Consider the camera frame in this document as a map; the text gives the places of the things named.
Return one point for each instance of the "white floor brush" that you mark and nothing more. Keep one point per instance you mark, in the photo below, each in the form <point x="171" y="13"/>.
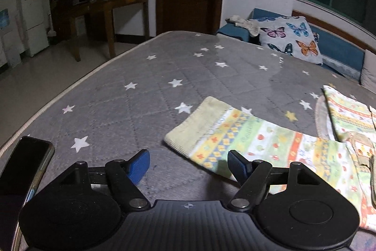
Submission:
<point x="51" y="27"/>

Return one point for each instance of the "brown wooden table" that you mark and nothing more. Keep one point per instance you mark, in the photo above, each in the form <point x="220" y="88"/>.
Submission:
<point x="108" y="4"/>

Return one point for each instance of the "blue wall poster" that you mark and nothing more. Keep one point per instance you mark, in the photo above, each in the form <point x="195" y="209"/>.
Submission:
<point x="4" y="18"/>

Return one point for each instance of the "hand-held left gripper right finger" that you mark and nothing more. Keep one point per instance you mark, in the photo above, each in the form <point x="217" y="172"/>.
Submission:
<point x="237" y="166"/>

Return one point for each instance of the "butterfly print pillow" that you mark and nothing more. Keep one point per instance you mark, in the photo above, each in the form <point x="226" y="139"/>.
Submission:
<point x="289" y="36"/>

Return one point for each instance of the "white refrigerator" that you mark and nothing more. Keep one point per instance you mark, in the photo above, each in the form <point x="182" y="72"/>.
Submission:
<point x="34" y="21"/>

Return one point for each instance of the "crumpled light cloth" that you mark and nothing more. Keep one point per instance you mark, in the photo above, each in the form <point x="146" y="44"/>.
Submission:
<point x="245" y="22"/>

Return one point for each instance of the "grey cushion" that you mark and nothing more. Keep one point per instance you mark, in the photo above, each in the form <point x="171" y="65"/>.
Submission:
<point x="369" y="68"/>

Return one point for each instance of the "colourful patterned children's garment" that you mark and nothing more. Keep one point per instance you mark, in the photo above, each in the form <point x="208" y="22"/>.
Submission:
<point x="289" y="148"/>

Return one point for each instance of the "blue sofa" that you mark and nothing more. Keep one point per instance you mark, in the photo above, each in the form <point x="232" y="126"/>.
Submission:
<point x="337" y="54"/>

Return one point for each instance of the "black smartphone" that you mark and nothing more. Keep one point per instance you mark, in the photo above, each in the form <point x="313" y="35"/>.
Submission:
<point x="20" y="177"/>

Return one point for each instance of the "grey star-print mattress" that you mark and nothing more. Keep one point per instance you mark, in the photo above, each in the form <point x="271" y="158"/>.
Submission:
<point x="152" y="86"/>

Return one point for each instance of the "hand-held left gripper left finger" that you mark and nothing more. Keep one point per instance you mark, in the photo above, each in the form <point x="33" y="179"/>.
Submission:
<point x="138" y="166"/>

